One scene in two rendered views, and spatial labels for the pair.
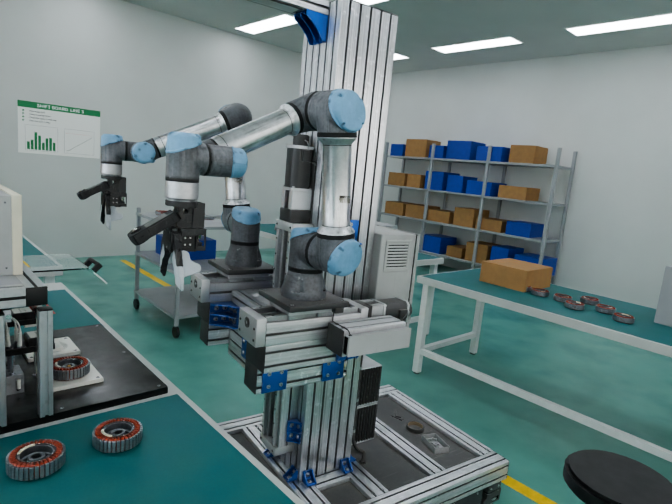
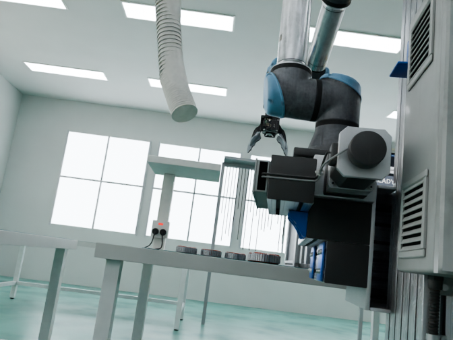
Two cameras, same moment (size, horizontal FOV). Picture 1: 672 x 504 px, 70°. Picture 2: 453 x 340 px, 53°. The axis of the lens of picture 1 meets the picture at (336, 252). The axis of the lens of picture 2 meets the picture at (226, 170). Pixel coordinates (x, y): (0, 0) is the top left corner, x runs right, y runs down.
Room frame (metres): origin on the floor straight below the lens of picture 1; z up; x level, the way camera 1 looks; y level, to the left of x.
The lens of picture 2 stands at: (2.14, -0.97, 0.74)
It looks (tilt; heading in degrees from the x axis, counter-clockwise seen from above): 11 degrees up; 132
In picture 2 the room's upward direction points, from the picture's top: 7 degrees clockwise
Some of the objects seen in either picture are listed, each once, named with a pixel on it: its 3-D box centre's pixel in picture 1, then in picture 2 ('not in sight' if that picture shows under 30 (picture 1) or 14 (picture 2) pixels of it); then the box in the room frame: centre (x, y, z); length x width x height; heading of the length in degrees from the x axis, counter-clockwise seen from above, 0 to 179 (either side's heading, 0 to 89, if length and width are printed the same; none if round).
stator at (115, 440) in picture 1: (117, 434); (265, 258); (1.08, 0.49, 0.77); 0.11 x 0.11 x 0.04
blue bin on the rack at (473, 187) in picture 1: (486, 188); not in sight; (7.39, -2.17, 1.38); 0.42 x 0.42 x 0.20; 41
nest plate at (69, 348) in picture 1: (49, 348); not in sight; (1.53, 0.92, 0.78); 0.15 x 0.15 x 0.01; 43
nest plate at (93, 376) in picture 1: (68, 375); not in sight; (1.35, 0.76, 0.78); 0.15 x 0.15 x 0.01; 43
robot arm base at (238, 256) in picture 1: (244, 251); not in sight; (1.97, 0.38, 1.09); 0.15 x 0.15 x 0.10
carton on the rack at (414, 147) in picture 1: (422, 149); not in sight; (8.35, -1.29, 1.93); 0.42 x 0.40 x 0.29; 45
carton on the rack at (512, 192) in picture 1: (518, 192); not in sight; (7.02, -2.53, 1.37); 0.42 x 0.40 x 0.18; 43
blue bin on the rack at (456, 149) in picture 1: (465, 151); not in sight; (7.72, -1.86, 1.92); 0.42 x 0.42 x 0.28; 44
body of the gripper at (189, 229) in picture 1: (183, 226); (270, 119); (1.13, 0.36, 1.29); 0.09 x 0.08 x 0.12; 125
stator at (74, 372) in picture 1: (68, 367); not in sight; (1.35, 0.76, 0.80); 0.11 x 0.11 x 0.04
